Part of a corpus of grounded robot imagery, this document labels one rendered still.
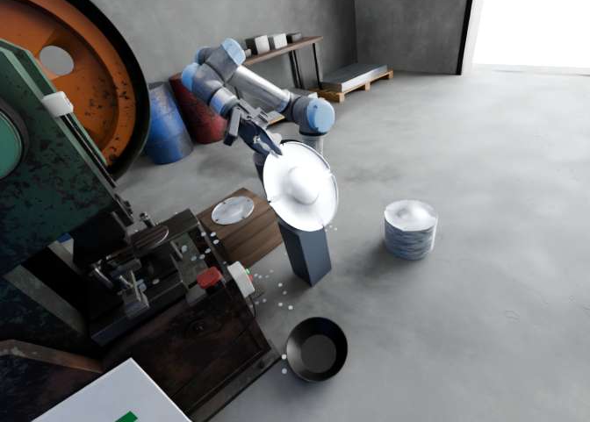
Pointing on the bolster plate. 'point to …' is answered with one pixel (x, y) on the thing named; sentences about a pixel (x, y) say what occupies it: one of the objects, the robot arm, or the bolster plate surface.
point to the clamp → (133, 304)
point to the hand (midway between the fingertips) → (277, 155)
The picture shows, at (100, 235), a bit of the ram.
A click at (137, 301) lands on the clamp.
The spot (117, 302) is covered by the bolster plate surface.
